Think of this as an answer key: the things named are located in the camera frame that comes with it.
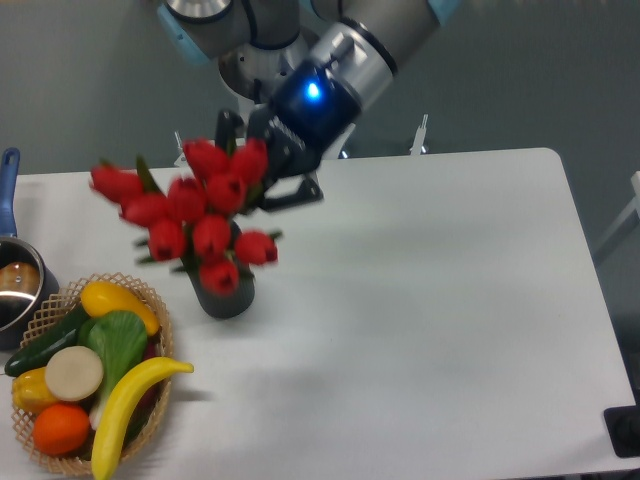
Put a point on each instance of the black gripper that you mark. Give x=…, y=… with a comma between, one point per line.
x=301, y=120

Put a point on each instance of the red tulip bouquet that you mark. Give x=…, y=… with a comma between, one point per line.
x=222, y=182

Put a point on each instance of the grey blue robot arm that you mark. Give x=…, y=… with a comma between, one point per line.
x=363, y=44

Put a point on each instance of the dark grey ribbed vase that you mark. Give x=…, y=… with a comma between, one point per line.
x=221, y=288

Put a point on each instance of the yellow squash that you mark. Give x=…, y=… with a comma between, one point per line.
x=99, y=298

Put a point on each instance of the green leafy vegetable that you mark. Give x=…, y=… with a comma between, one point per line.
x=119, y=338

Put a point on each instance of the woven wicker basket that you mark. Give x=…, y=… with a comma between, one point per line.
x=145, y=419

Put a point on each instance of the yellow banana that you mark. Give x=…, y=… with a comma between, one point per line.
x=110, y=434

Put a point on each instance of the dark green cucumber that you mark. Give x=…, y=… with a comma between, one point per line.
x=37, y=353

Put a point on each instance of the beige round disc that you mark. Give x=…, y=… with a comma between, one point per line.
x=74, y=373

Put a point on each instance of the yellow bell pepper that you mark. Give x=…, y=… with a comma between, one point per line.
x=30, y=392

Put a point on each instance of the orange fruit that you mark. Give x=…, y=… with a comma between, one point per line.
x=60, y=429

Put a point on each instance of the white object right edge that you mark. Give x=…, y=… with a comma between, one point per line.
x=620, y=228

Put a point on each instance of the black device at edge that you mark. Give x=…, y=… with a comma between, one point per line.
x=623, y=429

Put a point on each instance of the blue handled saucepan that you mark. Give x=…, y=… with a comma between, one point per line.
x=26, y=282

